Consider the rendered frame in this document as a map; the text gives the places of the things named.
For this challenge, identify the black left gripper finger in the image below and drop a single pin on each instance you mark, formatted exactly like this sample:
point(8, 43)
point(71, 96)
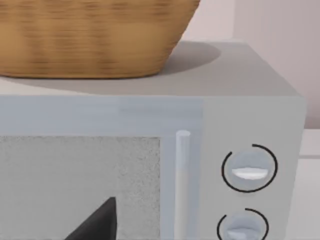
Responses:
point(101, 222)

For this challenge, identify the pale blue microwave door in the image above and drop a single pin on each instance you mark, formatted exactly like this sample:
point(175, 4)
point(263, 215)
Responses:
point(75, 117)

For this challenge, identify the pale microwave knob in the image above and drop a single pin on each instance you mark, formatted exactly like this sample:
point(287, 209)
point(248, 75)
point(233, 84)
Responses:
point(241, 228)
point(248, 170)

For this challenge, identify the woven wicker basket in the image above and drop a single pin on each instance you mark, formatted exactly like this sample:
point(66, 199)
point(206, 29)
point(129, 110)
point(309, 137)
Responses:
point(87, 37)

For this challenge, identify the pale microwave oven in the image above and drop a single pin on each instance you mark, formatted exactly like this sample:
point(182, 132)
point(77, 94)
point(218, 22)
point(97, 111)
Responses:
point(250, 112)

